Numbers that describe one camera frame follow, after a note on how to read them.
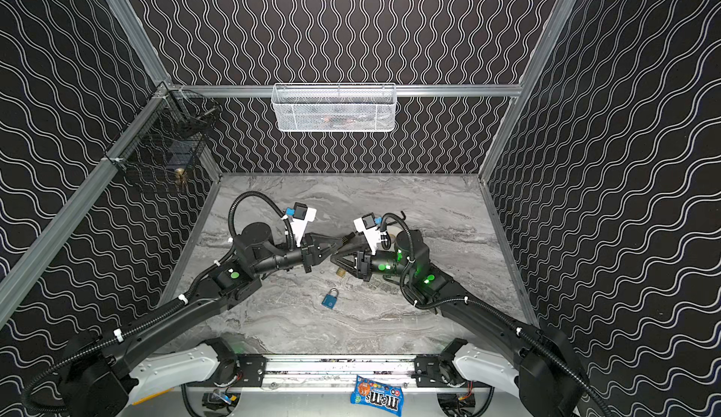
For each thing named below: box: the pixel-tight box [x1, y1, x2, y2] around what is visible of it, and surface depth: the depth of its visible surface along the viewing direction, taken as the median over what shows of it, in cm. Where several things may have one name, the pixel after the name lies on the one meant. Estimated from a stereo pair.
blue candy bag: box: [350, 374, 405, 417], surface depth 72 cm
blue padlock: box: [321, 287, 339, 310], surface depth 89 cm
